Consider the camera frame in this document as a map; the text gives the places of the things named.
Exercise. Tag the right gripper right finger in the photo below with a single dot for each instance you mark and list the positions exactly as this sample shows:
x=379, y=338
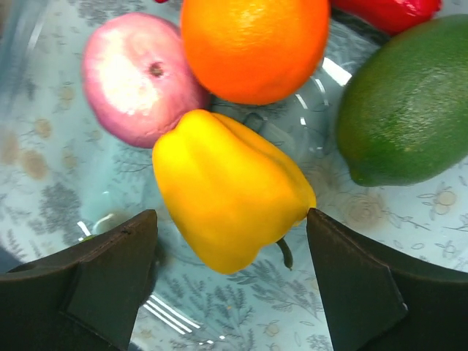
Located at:
x=377, y=298

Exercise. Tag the red chili pepper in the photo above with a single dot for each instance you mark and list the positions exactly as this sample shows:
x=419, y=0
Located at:
x=390, y=16

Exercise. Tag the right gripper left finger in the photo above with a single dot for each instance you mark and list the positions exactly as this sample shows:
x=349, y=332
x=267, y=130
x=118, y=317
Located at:
x=85, y=297

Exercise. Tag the green lime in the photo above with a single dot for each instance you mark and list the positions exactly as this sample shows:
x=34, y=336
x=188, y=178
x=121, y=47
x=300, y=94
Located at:
x=403, y=115

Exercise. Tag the purple onion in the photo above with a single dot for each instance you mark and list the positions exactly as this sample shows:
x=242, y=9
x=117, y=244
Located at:
x=136, y=78

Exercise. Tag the orange fruit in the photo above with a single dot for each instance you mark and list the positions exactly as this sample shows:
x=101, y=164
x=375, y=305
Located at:
x=254, y=52

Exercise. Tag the yellow bell pepper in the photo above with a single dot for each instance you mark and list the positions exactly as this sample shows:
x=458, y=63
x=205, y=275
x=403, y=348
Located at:
x=229, y=191

